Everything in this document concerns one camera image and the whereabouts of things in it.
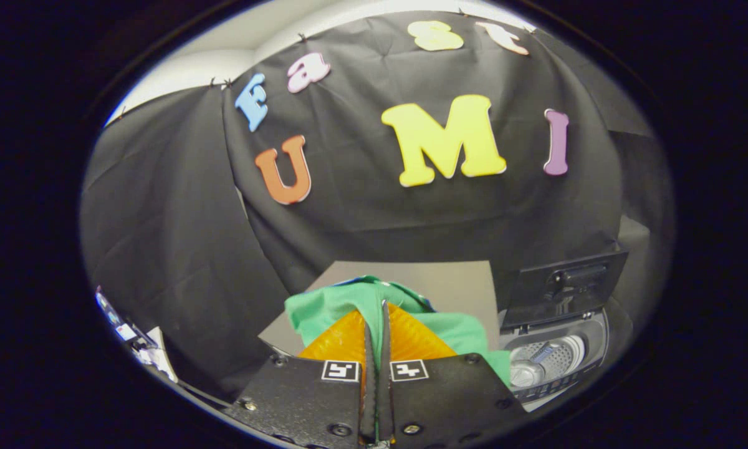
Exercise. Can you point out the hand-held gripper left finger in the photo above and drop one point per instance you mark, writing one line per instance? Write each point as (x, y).
(305, 399)

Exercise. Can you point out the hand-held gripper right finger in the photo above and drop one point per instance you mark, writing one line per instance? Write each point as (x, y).
(449, 399)

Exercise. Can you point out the green shirt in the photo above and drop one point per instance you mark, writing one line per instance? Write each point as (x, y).
(330, 305)

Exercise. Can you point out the grey washing machine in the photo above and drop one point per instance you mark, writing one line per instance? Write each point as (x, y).
(555, 362)

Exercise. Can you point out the dark washing machine lid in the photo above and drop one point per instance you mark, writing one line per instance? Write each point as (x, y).
(567, 287)

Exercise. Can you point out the cluttered items at room edge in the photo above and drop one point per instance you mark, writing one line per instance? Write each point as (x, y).
(143, 349)

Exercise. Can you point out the beige cabinet with dark frame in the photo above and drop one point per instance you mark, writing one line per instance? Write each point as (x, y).
(455, 287)

